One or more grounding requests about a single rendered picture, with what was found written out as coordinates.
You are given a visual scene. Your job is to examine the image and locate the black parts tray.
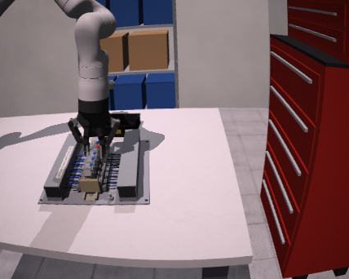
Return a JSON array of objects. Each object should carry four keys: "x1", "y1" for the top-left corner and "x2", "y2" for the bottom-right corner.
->
[{"x1": 90, "y1": 113, "x2": 140, "y2": 137}]

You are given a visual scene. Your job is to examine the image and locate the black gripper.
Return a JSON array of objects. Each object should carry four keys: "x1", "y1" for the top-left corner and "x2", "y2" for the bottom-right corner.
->
[{"x1": 68, "y1": 96, "x2": 121, "y2": 160}]

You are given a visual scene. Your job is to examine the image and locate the grey relay panel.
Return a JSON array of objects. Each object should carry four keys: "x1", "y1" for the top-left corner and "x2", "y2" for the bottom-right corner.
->
[{"x1": 38, "y1": 129, "x2": 150, "y2": 205}]

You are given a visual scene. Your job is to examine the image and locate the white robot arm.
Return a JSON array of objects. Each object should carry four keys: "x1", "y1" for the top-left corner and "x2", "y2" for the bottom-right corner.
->
[{"x1": 54, "y1": 0, "x2": 117, "y2": 101}]

